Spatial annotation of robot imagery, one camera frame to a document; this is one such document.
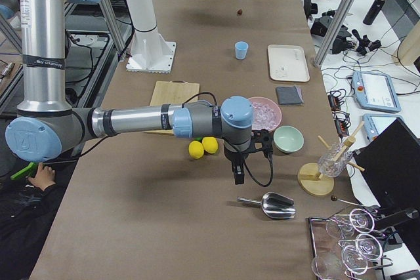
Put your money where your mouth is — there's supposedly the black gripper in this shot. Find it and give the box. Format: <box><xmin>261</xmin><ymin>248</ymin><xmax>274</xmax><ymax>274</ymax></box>
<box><xmin>223</xmin><ymin>129</ymin><xmax>273</xmax><ymax>185</ymax></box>

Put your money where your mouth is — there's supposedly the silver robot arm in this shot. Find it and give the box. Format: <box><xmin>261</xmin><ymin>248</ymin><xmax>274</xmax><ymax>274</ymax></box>
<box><xmin>5</xmin><ymin>0</ymin><xmax>273</xmax><ymax>184</ymax></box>

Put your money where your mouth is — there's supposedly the metal ice scoop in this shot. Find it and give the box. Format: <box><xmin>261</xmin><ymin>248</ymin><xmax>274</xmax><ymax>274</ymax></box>
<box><xmin>237</xmin><ymin>192</ymin><xmax>296</xmax><ymax>220</ymax></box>

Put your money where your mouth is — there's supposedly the pile of clear ice cubes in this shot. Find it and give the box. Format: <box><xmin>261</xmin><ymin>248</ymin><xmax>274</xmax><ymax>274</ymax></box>
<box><xmin>252</xmin><ymin>102</ymin><xmax>278</xmax><ymax>130</ymax></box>

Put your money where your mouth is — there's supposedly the wooden cup tree stand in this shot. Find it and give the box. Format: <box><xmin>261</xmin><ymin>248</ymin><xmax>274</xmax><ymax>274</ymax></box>
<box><xmin>297</xmin><ymin>121</ymin><xmax>365</xmax><ymax>196</ymax></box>

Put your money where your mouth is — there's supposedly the clear textured glass cup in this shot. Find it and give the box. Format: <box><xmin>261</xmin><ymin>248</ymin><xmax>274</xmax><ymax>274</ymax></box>
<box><xmin>318</xmin><ymin>143</ymin><xmax>352</xmax><ymax>178</ymax></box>

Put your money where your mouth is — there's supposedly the light blue plastic cup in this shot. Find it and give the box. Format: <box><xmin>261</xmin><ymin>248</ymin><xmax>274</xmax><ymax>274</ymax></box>
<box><xmin>234</xmin><ymin>41</ymin><xmax>249</xmax><ymax>60</ymax></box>

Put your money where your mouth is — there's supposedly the person hand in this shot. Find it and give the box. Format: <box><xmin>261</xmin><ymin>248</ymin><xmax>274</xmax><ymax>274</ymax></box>
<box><xmin>28</xmin><ymin>163</ymin><xmax>56</xmax><ymax>191</ymax></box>

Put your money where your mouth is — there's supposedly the yellow lemon back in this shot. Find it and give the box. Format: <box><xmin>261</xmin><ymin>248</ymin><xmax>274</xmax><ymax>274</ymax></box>
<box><xmin>201</xmin><ymin>136</ymin><xmax>219</xmax><ymax>154</ymax></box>

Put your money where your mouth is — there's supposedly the yellow lemon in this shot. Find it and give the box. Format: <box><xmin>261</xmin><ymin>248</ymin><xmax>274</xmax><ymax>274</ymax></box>
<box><xmin>201</xmin><ymin>136</ymin><xmax>219</xmax><ymax>154</ymax></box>
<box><xmin>188</xmin><ymin>140</ymin><xmax>204</xmax><ymax>159</ymax></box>

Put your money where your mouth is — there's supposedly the yellow lemon front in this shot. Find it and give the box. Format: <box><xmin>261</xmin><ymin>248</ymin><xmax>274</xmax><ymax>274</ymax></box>
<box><xmin>188</xmin><ymin>140</ymin><xmax>204</xmax><ymax>159</ymax></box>

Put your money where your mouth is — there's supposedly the green bowl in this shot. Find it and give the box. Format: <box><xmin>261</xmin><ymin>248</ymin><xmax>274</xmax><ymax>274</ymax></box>
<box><xmin>273</xmin><ymin>126</ymin><xmax>304</xmax><ymax>153</ymax></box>

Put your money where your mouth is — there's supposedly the pink bowl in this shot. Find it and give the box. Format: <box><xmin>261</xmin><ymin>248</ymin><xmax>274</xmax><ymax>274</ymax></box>
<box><xmin>248</xmin><ymin>96</ymin><xmax>282</xmax><ymax>132</ymax></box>

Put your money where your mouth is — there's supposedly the grey folded cloth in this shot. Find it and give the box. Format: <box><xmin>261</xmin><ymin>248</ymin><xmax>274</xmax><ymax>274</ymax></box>
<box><xmin>276</xmin><ymin>85</ymin><xmax>304</xmax><ymax>105</ymax></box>

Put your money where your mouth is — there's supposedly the wooden ball stirrer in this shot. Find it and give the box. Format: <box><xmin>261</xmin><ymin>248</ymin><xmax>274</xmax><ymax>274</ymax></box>
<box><xmin>330</xmin><ymin>195</ymin><xmax>356</xmax><ymax>205</ymax></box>

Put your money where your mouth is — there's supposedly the wooden cutting board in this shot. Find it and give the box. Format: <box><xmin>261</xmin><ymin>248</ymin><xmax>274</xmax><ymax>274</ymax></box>
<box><xmin>144</xmin><ymin>80</ymin><xmax>201</xmax><ymax>135</ymax></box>

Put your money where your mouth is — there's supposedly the cream rectangular tray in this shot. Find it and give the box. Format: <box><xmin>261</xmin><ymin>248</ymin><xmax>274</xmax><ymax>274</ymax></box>
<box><xmin>268</xmin><ymin>45</ymin><xmax>310</xmax><ymax>83</ymax></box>

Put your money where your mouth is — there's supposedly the wine glass top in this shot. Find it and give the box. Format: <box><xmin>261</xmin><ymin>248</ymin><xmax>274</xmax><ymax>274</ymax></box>
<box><xmin>325</xmin><ymin>209</ymin><xmax>375</xmax><ymax>239</ymax></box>

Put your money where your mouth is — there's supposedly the wine glass bottom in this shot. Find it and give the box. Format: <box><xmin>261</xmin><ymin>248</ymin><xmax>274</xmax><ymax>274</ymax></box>
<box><xmin>311</xmin><ymin>245</ymin><xmax>368</xmax><ymax>279</ymax></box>

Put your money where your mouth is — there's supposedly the blue teach pendant lower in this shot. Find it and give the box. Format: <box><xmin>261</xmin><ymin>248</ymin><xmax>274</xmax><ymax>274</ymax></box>
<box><xmin>362</xmin><ymin>113</ymin><xmax>403</xmax><ymax>139</ymax></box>

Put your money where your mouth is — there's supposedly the blue teach pendant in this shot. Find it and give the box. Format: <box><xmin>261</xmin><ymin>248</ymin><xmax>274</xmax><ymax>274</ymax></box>
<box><xmin>352</xmin><ymin>71</ymin><xmax>402</xmax><ymax>113</ymax></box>
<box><xmin>362</xmin><ymin>113</ymin><xmax>403</xmax><ymax>139</ymax></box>

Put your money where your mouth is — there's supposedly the wine glass middle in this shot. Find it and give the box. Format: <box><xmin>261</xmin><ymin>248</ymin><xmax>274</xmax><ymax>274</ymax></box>
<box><xmin>338</xmin><ymin>233</ymin><xmax>383</xmax><ymax>261</ymax></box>

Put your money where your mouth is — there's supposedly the black monitor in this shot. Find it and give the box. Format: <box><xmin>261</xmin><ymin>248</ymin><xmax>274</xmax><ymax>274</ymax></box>
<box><xmin>354</xmin><ymin>118</ymin><xmax>419</xmax><ymax>210</ymax></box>

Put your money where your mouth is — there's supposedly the blue teach pendant upper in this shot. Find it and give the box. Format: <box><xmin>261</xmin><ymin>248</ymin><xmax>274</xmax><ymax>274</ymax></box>
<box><xmin>352</xmin><ymin>71</ymin><xmax>402</xmax><ymax>113</ymax></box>

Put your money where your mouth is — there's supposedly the green handheld tool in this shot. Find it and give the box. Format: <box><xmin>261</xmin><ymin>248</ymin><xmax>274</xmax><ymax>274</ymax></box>
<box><xmin>10</xmin><ymin>162</ymin><xmax>38</xmax><ymax>181</ymax></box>

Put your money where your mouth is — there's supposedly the black thermos bottle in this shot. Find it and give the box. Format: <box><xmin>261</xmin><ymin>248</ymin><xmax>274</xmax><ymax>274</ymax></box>
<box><xmin>362</xmin><ymin>0</ymin><xmax>386</xmax><ymax>25</ymax></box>

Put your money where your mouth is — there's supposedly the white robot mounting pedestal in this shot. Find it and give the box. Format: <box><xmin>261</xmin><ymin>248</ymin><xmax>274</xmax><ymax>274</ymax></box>
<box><xmin>126</xmin><ymin>0</ymin><xmax>177</xmax><ymax>74</ymax></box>

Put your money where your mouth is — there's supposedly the aluminium frame post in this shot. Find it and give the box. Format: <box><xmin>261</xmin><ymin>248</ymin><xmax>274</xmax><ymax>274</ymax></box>
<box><xmin>314</xmin><ymin>0</ymin><xmax>354</xmax><ymax>68</ymax></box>

